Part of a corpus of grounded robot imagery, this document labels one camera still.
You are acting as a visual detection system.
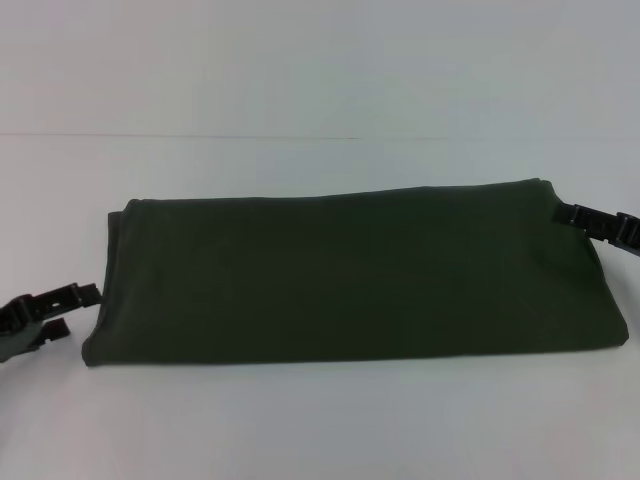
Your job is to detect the dark green shirt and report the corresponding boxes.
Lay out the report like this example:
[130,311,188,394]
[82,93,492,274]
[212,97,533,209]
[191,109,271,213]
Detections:
[80,175,629,370]

